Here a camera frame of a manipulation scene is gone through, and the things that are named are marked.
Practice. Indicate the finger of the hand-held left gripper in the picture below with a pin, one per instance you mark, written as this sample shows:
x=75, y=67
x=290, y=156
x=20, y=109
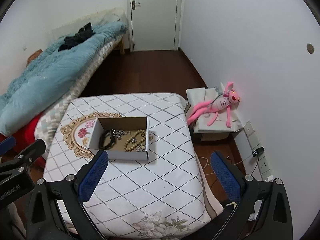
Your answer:
x=27, y=156
x=6, y=145

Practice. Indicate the round wall cap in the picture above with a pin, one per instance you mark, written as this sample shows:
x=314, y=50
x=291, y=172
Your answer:
x=310, y=48

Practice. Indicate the brown pillow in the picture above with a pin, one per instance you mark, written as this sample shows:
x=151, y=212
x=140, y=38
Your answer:
x=35, y=55

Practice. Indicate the white cardboard box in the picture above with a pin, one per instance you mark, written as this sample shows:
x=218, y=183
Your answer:
x=130, y=155

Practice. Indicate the white printed tablecloth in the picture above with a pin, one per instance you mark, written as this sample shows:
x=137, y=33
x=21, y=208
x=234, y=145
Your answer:
x=150, y=180

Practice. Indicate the black charger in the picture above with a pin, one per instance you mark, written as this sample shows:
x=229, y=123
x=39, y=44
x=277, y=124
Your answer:
x=258, y=152

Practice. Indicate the light blue blanket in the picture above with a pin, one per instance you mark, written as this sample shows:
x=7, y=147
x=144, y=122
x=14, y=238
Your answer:
x=50, y=75

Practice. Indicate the white door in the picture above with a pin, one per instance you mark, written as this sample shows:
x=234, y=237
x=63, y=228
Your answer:
x=155, y=17

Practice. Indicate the pink plush toy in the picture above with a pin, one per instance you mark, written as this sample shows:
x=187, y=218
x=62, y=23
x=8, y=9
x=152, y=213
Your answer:
x=222, y=102

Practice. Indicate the grey wall socket strip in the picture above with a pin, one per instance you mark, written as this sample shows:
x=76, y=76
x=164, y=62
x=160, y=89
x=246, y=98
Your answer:
x=253, y=140

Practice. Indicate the black fitness band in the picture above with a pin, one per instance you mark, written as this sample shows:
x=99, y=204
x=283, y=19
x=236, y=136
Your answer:
x=105, y=146

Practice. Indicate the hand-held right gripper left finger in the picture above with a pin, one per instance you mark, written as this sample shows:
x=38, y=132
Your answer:
x=93, y=177

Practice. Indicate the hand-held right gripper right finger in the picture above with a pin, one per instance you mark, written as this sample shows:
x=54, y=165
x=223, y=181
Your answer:
x=225, y=177

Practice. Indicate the red cloth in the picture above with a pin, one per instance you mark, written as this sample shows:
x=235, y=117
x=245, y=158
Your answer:
x=27, y=135

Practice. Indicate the wooden bed leg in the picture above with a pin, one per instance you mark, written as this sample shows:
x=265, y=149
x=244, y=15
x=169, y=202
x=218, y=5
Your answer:
x=122, y=47

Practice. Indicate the black clothes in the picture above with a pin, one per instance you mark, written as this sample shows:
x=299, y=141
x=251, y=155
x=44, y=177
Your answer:
x=77, y=37

